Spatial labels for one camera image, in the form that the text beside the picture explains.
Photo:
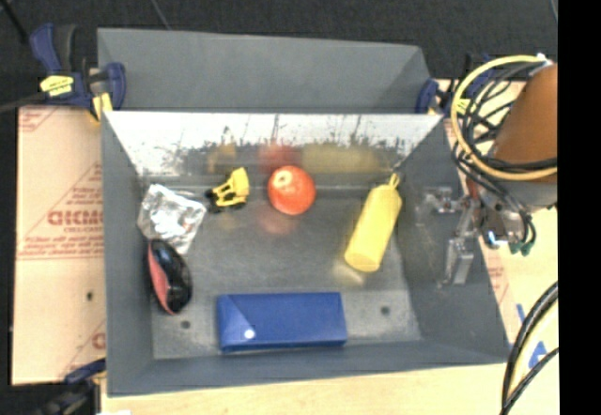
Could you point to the yellow toy digger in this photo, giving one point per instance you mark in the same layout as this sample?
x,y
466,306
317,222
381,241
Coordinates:
x,y
230,192

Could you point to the blue flat box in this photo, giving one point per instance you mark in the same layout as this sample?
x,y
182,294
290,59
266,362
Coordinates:
x,y
282,321

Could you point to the crumpled silver foil packet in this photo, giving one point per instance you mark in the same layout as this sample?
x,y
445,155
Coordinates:
x,y
169,216

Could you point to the grey metal bin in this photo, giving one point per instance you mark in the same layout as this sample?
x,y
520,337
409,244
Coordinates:
x,y
282,263

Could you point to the black and red computer mouse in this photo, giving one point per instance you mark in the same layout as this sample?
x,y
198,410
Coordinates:
x,y
170,277

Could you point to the yellow squeeze bottle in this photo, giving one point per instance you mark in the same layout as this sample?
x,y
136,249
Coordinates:
x,y
373,230

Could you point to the brown cardboard board, red print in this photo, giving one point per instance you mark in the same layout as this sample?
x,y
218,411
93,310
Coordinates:
x,y
56,216

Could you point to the red apple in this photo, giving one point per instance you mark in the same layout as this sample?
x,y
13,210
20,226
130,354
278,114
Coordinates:
x,y
291,190

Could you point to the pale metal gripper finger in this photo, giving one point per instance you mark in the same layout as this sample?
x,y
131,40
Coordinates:
x,y
459,260
441,202

